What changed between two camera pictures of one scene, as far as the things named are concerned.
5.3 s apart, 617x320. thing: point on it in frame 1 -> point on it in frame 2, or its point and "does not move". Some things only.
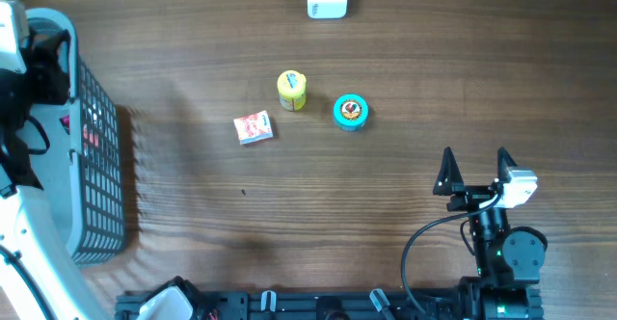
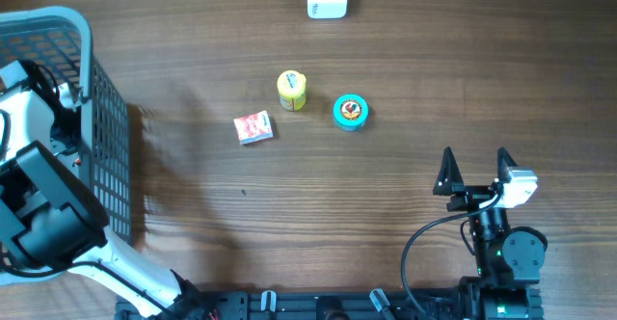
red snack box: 254,127 does not move
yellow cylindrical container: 291,90 does not move
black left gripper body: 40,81 -> 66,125
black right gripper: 469,195 does not move
